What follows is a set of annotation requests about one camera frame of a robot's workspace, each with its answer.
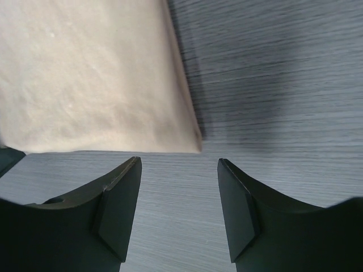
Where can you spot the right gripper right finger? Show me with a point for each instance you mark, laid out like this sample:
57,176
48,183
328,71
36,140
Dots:
269,231

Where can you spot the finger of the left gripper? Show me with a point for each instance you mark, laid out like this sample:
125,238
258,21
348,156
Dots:
9,157

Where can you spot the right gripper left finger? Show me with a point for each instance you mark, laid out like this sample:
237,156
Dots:
86,229

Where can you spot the beige t shirt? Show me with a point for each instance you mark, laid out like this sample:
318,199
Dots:
94,76

